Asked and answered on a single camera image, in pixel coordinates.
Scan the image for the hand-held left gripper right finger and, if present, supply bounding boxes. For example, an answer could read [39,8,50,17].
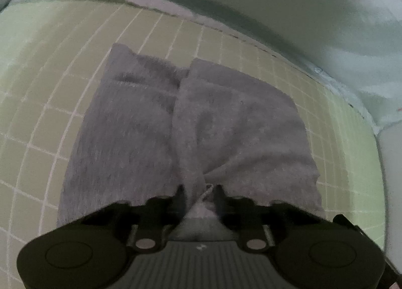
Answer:
[213,184,318,253]

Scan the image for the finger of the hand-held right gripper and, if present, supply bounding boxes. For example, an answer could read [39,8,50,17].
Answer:
[332,214,402,289]

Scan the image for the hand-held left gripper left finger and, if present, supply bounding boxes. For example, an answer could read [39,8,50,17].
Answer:
[81,185,186,253]

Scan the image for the grey towel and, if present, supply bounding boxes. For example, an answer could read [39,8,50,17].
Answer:
[57,42,326,230]

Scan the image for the green checked mat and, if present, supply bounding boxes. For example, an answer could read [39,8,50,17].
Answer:
[0,0,385,289]

